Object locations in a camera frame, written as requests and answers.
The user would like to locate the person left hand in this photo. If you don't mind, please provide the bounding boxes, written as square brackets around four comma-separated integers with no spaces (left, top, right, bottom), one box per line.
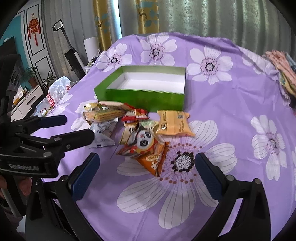
[1,176,32,197]

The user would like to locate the red milk tea packet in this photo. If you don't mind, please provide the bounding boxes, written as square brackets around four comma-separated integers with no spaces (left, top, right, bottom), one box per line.
[120,103,149,121]

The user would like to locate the white plastic shopping bag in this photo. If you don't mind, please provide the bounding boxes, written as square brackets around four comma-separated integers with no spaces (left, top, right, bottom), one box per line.
[34,76,72,117]

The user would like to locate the red chinese knot decoration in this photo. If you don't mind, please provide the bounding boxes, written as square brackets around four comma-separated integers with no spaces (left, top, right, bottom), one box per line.
[28,13,41,47]

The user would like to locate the white silver snack packet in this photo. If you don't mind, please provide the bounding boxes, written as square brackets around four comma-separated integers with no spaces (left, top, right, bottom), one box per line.
[89,118,118,148]

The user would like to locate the upright vacuum cleaner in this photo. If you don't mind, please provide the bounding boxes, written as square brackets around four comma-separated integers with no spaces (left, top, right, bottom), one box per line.
[52,20,86,80]

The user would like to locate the soda cracker packet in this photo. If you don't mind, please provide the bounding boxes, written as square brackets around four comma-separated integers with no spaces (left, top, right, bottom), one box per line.
[83,109,125,123]

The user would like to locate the potted green plant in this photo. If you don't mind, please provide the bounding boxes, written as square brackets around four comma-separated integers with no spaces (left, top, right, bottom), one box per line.
[20,67,38,88]

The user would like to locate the white box appliance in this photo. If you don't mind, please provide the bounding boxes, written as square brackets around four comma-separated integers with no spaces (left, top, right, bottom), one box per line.
[83,36,100,61]

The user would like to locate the purple floral tablecloth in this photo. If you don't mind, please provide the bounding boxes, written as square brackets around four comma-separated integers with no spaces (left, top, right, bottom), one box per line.
[36,33,295,240]

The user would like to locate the gold snack packet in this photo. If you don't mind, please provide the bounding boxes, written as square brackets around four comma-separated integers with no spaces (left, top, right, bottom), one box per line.
[83,102,108,111]

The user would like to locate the gold patterned curtain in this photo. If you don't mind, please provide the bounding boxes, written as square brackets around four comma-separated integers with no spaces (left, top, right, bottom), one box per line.
[93,0,159,51]

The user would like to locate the orange triangular snack packet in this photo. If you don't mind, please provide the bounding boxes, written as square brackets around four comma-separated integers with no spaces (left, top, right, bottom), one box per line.
[135,142,170,177]

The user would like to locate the grey green curtain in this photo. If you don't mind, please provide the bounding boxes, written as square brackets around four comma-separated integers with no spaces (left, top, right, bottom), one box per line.
[41,1,295,81]

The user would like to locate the white tv cabinet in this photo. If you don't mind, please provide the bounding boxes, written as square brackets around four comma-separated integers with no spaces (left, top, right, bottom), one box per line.
[11,85,44,121]

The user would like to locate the cream green snack packet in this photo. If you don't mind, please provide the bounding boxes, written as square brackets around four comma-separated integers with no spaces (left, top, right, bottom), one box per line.
[119,120,159,145]

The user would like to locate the orange yellow cake packet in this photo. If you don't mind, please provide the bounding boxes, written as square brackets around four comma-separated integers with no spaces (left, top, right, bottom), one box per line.
[155,110,194,137]

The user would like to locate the green cardboard box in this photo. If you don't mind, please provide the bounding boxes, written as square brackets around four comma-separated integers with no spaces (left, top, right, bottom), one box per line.
[94,65,186,113]

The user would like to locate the panda snack packet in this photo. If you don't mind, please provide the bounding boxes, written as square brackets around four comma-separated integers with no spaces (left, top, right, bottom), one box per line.
[117,128,159,158]

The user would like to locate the folded pink blue clothes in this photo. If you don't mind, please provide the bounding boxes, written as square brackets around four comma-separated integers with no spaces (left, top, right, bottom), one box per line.
[264,50,295,97]

